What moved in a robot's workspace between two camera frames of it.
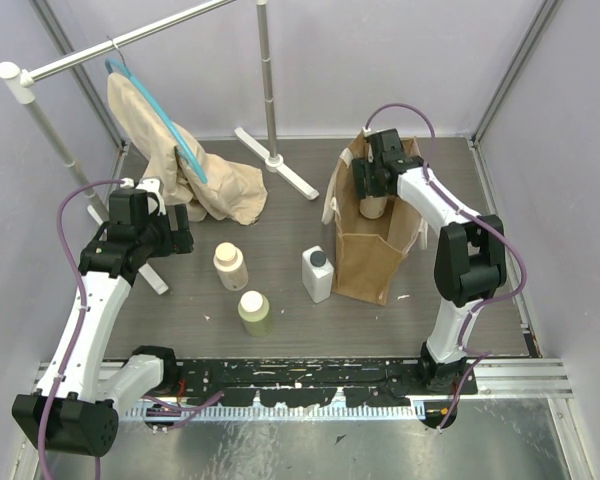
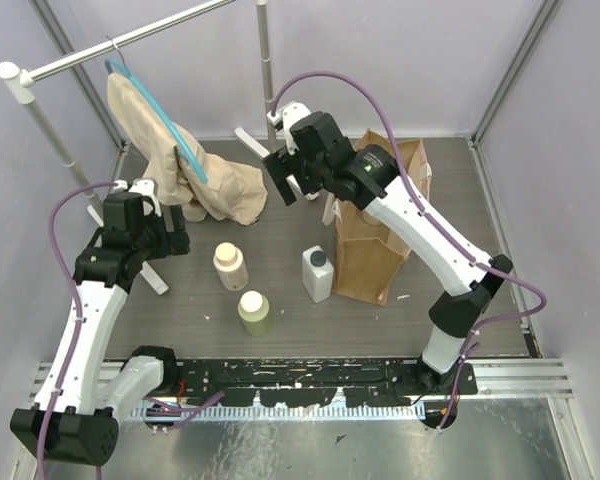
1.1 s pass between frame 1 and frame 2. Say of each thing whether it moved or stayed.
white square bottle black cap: stayed
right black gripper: moved
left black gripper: stayed
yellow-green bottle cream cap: stayed
